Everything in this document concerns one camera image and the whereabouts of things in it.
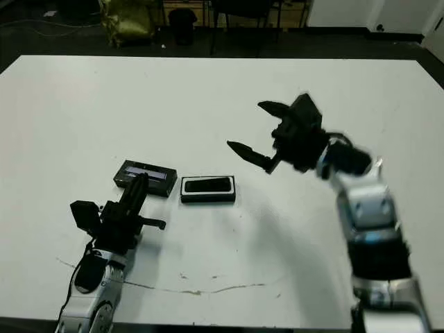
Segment small black phone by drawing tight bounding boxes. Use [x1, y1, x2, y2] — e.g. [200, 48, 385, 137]
[184, 177, 233, 194]

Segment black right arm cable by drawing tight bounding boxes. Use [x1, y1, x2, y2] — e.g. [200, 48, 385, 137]
[327, 130, 353, 147]

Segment black box white insert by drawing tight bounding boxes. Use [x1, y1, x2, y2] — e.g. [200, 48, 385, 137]
[180, 174, 237, 205]

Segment black office chair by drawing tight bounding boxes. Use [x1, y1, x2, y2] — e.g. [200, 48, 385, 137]
[210, 0, 282, 58]

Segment yellow-green sack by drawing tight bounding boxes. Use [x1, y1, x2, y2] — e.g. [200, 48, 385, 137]
[98, 0, 157, 48]

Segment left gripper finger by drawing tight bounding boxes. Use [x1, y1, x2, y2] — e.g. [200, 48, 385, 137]
[121, 173, 143, 209]
[133, 173, 150, 209]

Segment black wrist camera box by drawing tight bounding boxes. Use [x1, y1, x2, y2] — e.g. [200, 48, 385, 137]
[69, 200, 102, 232]
[289, 93, 325, 131]

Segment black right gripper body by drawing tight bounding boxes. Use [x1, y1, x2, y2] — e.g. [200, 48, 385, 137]
[263, 113, 329, 174]

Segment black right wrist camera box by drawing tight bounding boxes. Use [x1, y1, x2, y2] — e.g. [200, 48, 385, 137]
[289, 93, 325, 131]

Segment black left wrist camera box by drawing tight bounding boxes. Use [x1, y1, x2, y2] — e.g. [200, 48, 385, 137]
[69, 200, 102, 232]

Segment thin white floor cable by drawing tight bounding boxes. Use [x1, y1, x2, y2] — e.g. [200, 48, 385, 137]
[0, 18, 105, 38]

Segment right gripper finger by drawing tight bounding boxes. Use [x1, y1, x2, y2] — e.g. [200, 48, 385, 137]
[258, 100, 291, 118]
[227, 140, 275, 168]

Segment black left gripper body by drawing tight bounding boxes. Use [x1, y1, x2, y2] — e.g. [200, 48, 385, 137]
[92, 199, 167, 251]

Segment black box lid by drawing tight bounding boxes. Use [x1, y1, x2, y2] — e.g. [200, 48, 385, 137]
[113, 160, 179, 198]

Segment black waste bin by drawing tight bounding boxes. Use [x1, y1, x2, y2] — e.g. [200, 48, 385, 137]
[168, 9, 198, 46]

